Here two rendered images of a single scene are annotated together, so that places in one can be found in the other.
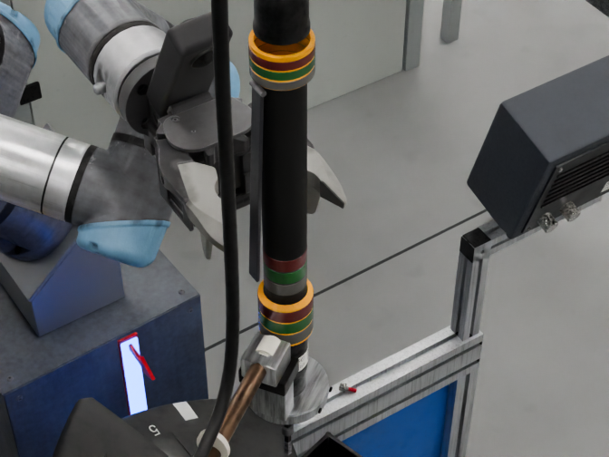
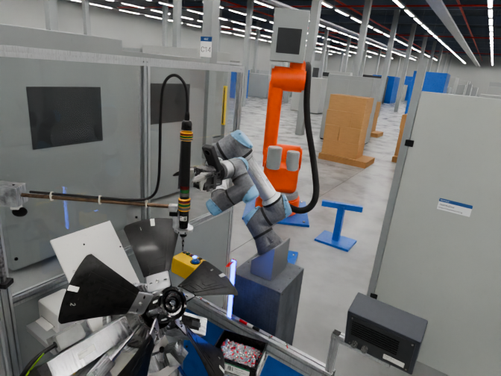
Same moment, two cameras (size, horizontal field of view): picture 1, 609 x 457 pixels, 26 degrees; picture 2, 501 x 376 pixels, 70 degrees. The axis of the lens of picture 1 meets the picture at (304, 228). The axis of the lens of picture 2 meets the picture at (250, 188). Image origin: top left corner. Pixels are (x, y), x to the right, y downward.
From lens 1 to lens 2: 128 cm
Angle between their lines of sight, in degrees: 60
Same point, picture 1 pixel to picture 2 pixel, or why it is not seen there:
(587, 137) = (367, 316)
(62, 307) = (256, 269)
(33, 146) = not seen: hidden behind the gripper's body
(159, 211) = (217, 203)
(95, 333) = (256, 280)
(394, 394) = (297, 362)
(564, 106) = (373, 306)
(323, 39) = (486, 365)
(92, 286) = (264, 270)
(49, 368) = (242, 276)
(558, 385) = not seen: outside the picture
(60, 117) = not seen: hidden behind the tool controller
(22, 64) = (279, 211)
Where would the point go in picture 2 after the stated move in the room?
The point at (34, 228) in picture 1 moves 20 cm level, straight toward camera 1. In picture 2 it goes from (260, 245) to (229, 254)
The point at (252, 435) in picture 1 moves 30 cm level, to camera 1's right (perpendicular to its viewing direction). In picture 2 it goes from (220, 286) to (247, 333)
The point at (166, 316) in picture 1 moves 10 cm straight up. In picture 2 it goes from (271, 290) to (272, 273)
